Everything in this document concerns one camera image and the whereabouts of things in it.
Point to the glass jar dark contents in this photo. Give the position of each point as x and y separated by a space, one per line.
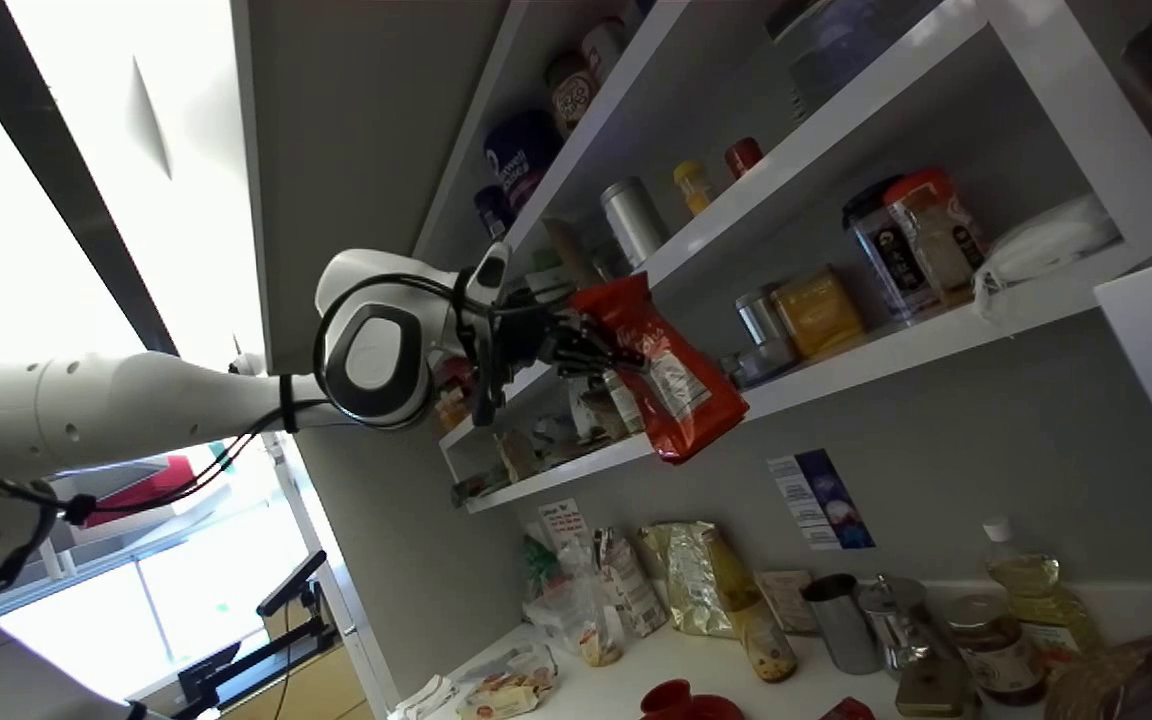
1001 656

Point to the yellow brown snack pack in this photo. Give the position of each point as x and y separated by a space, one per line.
770 647

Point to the red plastic dish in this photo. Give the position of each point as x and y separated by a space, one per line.
689 702

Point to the blue and white card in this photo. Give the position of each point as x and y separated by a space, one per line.
826 501

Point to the white patterned bag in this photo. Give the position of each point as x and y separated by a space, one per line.
594 586

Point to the white wall shelf unit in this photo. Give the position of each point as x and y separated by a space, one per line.
896 351

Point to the dark window frame beam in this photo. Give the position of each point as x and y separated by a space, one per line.
60 167

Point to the red object outside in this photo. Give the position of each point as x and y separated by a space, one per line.
140 490

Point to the large blue canister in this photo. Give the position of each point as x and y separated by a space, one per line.
518 155

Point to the red labelled jar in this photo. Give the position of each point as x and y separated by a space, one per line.
572 90

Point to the brown packet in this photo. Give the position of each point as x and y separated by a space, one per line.
786 600

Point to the small dark blue jar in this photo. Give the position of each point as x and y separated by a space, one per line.
494 214

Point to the dark coffee jar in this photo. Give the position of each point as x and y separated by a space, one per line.
886 258

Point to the red lidded spice jar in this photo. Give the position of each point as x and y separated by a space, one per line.
936 230

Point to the steel cup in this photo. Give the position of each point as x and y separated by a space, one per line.
846 624

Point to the orange foil snack pack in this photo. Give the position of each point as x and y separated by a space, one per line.
672 387

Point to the small yellow jar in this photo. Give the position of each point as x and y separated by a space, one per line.
695 188

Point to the glass tumbler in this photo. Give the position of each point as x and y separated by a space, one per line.
896 619

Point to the large dark pot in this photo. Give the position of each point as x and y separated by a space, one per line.
848 41

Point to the gold foil bag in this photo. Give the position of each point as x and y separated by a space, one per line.
697 576

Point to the black stand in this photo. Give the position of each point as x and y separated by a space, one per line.
268 640

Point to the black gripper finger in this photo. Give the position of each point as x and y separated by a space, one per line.
598 332
603 365

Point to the clear oil bottle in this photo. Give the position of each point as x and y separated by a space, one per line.
1035 586

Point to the tin can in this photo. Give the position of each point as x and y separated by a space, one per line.
764 336

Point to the dark packet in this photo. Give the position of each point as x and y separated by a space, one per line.
936 679

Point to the silver can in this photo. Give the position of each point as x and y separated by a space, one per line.
635 216

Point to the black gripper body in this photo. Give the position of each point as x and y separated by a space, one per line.
520 351

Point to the small red jar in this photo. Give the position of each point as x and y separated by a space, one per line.
746 158

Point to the yellow box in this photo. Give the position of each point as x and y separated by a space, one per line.
816 317

